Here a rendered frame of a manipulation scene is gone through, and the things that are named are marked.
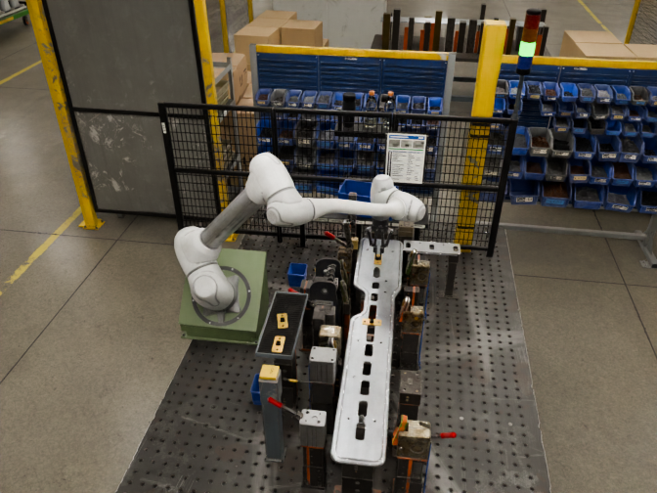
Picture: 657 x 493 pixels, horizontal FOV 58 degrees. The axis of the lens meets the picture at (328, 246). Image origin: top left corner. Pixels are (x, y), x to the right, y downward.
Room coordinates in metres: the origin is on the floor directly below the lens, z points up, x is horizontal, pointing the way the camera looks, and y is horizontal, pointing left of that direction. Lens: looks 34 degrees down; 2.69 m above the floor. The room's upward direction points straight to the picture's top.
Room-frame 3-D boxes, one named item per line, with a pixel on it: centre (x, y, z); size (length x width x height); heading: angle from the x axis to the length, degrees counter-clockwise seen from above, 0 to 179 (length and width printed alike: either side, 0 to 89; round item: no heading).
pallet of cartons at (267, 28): (7.00, 0.50, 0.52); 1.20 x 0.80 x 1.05; 168
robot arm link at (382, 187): (2.40, -0.25, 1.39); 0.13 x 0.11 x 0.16; 43
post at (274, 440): (1.50, 0.21, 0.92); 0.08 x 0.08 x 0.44; 83
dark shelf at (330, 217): (2.86, -0.10, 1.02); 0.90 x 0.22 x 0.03; 83
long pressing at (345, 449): (1.92, -0.19, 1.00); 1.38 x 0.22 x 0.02; 173
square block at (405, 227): (2.66, -0.41, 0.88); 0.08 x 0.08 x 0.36; 83
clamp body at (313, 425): (1.38, 0.05, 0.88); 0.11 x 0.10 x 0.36; 83
